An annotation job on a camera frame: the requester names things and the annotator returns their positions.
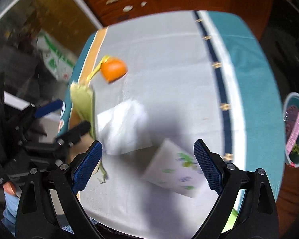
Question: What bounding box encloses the white floral paper cup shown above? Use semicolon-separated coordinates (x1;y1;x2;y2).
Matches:
141;139;207;198

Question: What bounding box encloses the green corn husk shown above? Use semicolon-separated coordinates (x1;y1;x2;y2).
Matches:
69;81;109;184

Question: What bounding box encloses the white tissue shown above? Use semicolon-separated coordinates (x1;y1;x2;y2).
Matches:
97;99;152;155

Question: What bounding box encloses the green paper scrap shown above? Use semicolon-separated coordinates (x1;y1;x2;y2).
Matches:
223;209;238;232

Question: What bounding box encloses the orange peel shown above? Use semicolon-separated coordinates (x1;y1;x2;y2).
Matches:
100;56;127;83

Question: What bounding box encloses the yellow plastic spoon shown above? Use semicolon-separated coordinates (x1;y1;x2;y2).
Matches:
86;55;111;83

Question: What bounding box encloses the light blue sleeve forearm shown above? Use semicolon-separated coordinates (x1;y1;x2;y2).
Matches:
1;192;19;236

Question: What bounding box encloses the teal round trash bin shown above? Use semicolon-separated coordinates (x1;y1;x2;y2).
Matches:
283;92;299;168

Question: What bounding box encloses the person's left hand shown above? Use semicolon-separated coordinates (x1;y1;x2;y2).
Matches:
2;182;17;196

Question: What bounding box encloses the white green plastic bag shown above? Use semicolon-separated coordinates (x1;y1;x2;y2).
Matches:
35;30;77;83

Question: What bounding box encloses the green vegetable scrap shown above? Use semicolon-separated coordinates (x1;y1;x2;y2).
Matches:
291;143;299;155

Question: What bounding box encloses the pink carton box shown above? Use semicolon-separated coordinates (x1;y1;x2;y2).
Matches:
286;106;299;155

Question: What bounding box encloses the striped teal white tablecloth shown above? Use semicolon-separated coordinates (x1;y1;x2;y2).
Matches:
71;11;285;238

